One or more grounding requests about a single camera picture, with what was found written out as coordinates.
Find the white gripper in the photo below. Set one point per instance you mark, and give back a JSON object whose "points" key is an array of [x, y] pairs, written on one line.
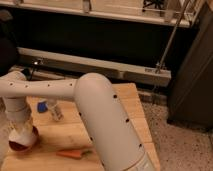
{"points": [[18, 112]]}

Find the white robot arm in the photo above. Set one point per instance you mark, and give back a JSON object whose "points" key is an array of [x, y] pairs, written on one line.
{"points": [[104, 117]]}

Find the orange ceramic bowl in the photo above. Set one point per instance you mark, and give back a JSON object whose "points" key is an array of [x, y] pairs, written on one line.
{"points": [[20, 148]]}

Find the blue small object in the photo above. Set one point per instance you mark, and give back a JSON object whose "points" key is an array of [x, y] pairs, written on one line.
{"points": [[41, 107]]}

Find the black office chair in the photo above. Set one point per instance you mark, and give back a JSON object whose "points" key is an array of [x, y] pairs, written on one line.
{"points": [[9, 55]]}

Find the orange toy carrot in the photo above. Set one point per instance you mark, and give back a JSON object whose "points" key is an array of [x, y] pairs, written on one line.
{"points": [[74, 154]]}

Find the metal pole stand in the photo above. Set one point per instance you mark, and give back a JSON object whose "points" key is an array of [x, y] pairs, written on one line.
{"points": [[159, 65]]}

